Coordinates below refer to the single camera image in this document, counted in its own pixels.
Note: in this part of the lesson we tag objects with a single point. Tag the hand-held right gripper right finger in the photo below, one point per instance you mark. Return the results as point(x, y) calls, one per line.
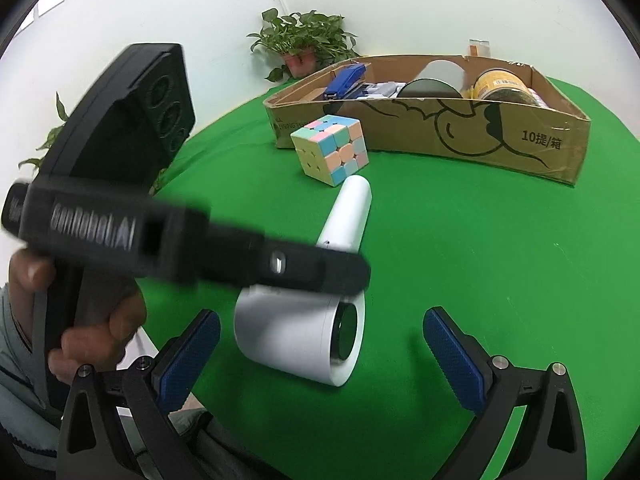
point(450, 355)

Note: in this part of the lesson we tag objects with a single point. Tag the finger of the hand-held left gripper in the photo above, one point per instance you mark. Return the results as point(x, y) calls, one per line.
point(300, 270)

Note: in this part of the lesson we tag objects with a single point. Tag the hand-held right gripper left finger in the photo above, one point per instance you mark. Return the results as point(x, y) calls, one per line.
point(192, 355)

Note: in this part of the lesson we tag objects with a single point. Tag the white hair dryer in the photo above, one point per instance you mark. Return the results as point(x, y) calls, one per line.
point(290, 340)

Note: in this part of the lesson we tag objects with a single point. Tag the blue stapler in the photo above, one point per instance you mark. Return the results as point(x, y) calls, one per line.
point(347, 80)

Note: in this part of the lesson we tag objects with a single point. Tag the white phone stand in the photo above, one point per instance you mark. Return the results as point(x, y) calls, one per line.
point(382, 90)

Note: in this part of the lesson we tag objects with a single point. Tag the brown cardboard box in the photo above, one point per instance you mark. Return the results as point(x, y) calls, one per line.
point(500, 125)

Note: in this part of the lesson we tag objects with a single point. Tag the silver metal can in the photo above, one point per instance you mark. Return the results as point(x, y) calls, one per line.
point(445, 72)

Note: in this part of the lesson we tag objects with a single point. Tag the yellow label tea jar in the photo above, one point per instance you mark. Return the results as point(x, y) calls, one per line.
point(500, 87)

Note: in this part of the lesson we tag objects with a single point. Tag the person's left forearm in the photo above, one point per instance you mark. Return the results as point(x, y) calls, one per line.
point(20, 385)

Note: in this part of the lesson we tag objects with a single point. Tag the person's left hand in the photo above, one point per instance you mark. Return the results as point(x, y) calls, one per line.
point(100, 340)

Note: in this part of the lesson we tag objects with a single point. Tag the large leafy green plant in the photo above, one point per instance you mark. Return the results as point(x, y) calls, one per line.
point(55, 132)

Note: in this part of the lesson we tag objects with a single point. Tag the pastel puzzle cube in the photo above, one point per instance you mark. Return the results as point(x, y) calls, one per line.
point(330, 150)

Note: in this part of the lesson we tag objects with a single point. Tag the potted green plant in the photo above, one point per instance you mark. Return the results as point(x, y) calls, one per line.
point(305, 40)

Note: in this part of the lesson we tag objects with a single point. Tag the white wall photo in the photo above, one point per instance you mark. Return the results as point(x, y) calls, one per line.
point(51, 2)

